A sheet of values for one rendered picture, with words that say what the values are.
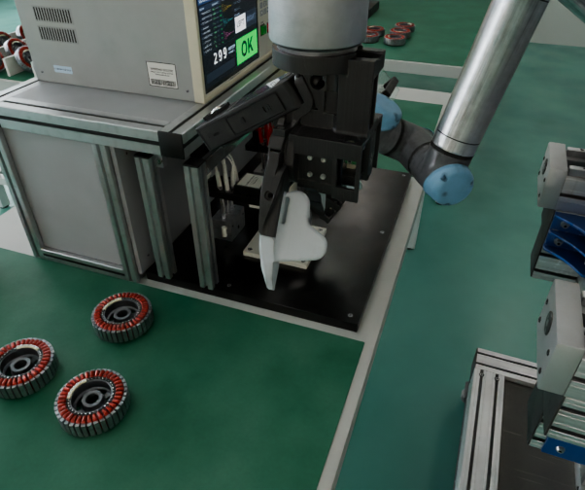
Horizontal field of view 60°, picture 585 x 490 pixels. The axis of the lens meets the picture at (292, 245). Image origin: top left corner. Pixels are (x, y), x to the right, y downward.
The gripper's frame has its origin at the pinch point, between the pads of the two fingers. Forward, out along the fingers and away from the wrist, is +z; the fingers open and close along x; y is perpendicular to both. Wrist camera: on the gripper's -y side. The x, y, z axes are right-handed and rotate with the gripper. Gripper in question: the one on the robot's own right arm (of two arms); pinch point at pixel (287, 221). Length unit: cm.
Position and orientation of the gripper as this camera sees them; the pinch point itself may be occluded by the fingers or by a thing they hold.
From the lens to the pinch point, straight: 113.4
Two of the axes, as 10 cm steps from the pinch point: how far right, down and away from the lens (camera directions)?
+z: -4.6, 6.0, 6.5
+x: 3.3, -5.6, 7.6
